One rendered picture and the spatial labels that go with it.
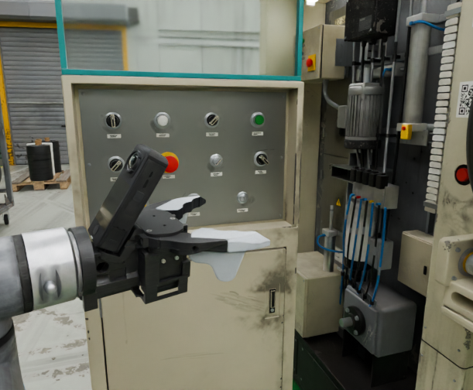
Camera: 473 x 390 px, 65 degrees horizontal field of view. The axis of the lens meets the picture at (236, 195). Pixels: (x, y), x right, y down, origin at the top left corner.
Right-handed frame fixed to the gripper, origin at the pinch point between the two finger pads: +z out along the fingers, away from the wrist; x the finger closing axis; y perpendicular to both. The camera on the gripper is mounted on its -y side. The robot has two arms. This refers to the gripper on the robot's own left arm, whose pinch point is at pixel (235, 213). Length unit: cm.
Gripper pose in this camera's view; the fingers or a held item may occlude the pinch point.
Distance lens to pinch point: 48.8
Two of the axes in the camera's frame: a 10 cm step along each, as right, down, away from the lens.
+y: -0.8, 9.4, 3.2
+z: 8.2, -1.2, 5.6
